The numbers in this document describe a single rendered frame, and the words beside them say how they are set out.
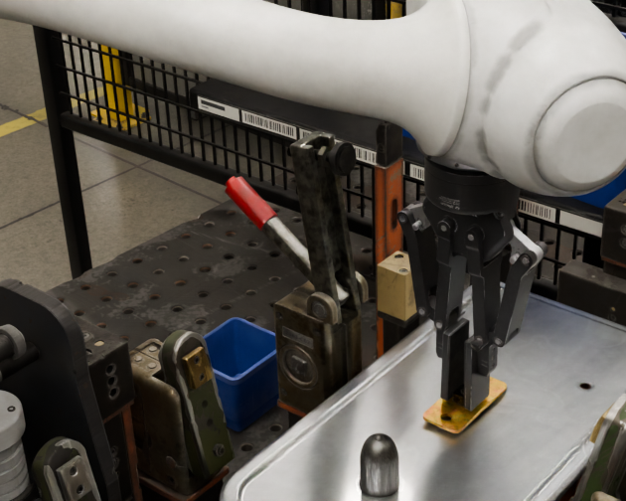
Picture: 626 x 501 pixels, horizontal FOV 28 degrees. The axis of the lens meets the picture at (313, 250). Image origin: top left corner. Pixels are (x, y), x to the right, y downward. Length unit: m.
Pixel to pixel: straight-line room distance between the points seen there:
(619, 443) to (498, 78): 0.32
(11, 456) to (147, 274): 0.94
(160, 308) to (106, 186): 1.93
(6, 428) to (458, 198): 0.38
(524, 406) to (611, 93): 0.46
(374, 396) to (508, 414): 0.12
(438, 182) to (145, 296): 0.95
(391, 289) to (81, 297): 0.77
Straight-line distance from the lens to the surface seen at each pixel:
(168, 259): 1.93
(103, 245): 3.42
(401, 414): 1.10
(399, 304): 1.19
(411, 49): 0.75
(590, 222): 1.36
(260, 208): 1.15
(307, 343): 1.16
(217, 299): 1.82
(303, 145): 1.07
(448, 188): 0.96
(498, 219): 0.98
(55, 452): 0.93
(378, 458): 1.00
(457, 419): 1.08
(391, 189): 1.18
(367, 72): 0.74
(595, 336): 1.21
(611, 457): 0.95
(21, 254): 3.43
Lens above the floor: 1.68
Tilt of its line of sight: 31 degrees down
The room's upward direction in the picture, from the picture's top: 2 degrees counter-clockwise
